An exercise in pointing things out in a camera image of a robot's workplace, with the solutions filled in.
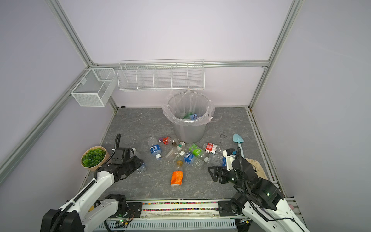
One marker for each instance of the potted green plant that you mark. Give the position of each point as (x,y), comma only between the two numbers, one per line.
(94,158)

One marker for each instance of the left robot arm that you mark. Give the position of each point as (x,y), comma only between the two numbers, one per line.
(76,216)

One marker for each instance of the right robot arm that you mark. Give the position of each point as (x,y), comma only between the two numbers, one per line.
(257,199)

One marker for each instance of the light blue garden trowel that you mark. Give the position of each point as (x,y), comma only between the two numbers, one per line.
(239,140)

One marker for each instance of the large blue label water bottle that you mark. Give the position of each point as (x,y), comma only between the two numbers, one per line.
(193,117)

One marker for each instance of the clear bottle green band cap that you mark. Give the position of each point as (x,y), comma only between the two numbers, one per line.
(175,152)

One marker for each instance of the white mesh wall basket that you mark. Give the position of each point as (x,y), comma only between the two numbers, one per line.
(96,87)

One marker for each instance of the beige work glove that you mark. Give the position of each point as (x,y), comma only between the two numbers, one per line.
(258,168)

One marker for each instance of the blue label bottle white cap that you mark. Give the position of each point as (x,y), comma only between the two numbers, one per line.
(154,147)

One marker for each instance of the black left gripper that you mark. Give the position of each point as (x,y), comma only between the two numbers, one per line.
(136,161)

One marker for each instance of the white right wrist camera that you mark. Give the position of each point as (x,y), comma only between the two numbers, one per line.
(228,158)

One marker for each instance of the green soda bottle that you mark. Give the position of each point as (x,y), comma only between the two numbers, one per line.
(187,115)

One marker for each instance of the blue label bottle red cap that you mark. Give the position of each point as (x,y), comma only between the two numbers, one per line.
(217,160)

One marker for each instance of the orange label bottle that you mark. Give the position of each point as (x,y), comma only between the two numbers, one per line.
(177,175)

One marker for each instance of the small red label purple cap bottle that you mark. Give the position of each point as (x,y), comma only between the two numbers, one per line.
(169,140)

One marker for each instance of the grey mesh waste bin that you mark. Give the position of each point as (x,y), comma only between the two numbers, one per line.
(190,134)

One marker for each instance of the green label clear bottle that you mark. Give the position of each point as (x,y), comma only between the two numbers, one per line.
(198,152)

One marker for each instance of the blue pocari label bottle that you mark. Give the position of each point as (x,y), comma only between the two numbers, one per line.
(191,159)

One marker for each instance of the white wire wall shelf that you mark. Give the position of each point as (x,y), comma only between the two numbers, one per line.
(186,74)

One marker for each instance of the red label clear bottle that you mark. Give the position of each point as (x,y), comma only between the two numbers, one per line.
(213,149)

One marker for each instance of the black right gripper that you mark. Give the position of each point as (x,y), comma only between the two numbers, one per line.
(224,170)

